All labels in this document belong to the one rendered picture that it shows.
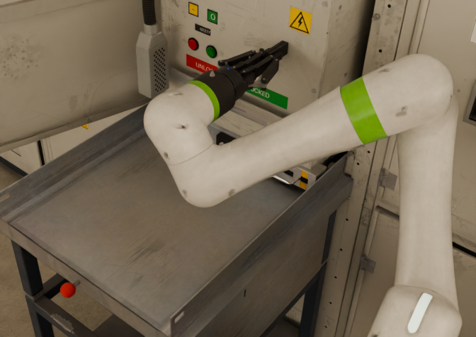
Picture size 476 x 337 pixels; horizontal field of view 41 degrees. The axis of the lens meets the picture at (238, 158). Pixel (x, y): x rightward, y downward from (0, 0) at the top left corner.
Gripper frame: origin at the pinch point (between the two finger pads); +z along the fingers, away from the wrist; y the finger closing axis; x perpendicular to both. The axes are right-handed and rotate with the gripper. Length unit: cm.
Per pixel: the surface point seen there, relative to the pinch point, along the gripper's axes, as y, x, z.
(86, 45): -57, -16, -7
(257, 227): 8.1, -38.3, -14.9
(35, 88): -62, -24, -22
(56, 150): -110, -91, 15
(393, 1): 18.3, 12.3, 16.4
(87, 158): -42, -37, -23
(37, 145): -124, -95, 15
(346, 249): 19, -64, 16
